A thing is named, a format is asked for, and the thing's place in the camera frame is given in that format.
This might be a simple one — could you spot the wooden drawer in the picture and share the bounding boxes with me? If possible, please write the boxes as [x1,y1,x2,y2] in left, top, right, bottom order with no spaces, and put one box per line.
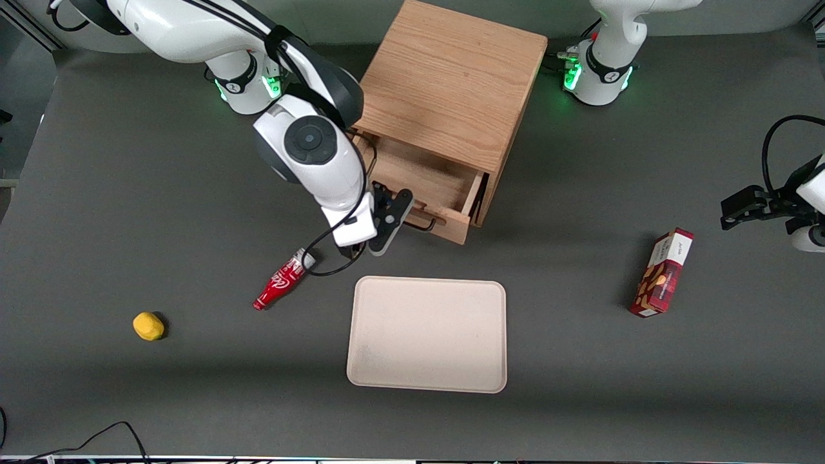
[351,132,485,246]

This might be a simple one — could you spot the red cola bottle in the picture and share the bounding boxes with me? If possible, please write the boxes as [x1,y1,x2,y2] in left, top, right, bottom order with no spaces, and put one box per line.
[252,248,317,312]

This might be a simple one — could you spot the red tartan cookie box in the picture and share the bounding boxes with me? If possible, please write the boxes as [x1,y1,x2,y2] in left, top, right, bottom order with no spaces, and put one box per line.
[629,227,695,318]

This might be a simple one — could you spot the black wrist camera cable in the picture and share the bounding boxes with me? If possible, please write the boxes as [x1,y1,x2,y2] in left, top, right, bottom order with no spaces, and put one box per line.
[302,132,381,278]
[761,114,825,195]

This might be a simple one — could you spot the black floor cable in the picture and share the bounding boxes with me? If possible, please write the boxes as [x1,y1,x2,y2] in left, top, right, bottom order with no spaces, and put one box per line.
[0,407,150,464]

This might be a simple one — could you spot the yellow lemon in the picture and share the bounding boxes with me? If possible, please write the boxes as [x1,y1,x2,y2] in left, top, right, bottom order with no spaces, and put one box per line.
[132,312,166,342]

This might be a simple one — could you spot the beige plastic tray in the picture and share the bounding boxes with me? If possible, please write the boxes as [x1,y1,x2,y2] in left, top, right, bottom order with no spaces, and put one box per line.
[346,276,508,394]

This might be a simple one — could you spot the wooden drawer cabinet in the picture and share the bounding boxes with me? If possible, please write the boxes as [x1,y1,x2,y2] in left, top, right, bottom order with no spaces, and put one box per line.
[353,0,548,227]

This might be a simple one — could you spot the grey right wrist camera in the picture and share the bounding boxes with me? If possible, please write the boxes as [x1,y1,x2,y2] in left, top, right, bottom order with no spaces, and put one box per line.
[367,189,415,257]

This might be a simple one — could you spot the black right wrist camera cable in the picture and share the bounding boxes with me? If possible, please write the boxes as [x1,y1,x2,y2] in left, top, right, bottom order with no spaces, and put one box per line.
[302,132,381,278]

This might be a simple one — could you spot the black left wrist camera cable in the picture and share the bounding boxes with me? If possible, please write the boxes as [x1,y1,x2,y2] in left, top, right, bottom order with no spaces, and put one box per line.
[761,114,825,195]

